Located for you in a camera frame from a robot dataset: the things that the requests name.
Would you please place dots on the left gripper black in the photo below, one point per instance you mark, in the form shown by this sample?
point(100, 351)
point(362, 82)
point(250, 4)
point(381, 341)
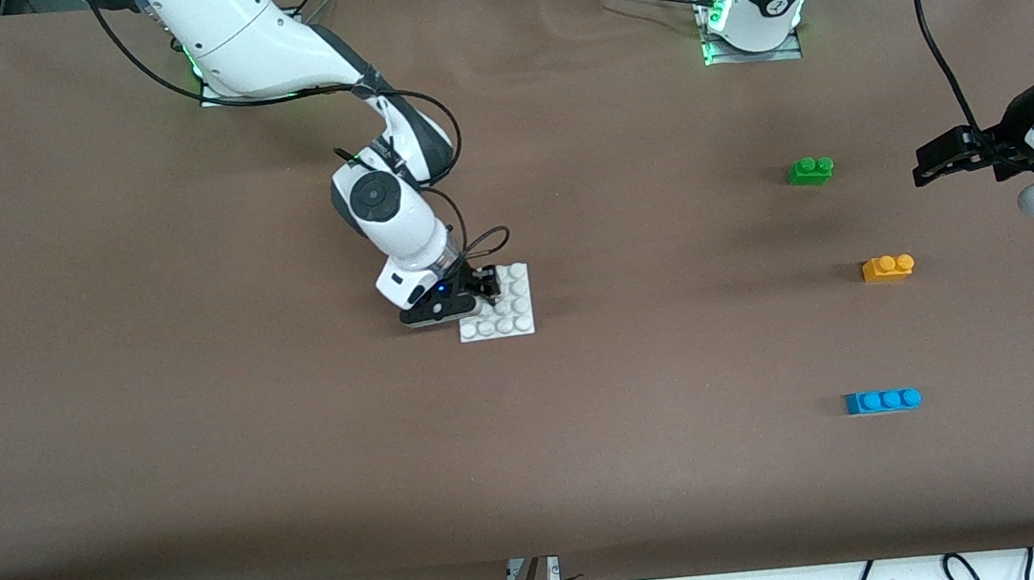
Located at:
point(1007, 146)

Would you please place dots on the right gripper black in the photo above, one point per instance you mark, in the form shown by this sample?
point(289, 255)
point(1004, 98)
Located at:
point(475, 281)

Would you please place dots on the white studded base plate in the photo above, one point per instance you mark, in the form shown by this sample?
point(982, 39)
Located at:
point(512, 317)

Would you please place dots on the yellow two-stud toy block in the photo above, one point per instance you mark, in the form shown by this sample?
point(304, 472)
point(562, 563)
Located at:
point(885, 270)

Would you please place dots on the green two-stud toy block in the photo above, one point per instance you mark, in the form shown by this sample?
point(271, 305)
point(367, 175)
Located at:
point(810, 173)

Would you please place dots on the blue three-stud toy block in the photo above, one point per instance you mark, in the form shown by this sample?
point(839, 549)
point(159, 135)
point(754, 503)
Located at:
point(880, 402)

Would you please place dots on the brown table cover mat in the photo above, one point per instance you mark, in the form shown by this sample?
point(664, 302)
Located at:
point(303, 447)

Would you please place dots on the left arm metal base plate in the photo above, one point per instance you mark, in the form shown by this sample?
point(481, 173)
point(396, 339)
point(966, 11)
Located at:
point(766, 55)

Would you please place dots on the silver metal bracket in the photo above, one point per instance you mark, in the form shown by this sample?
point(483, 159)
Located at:
point(551, 570)

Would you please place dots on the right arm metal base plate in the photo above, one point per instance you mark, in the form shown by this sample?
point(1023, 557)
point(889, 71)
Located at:
point(213, 99)

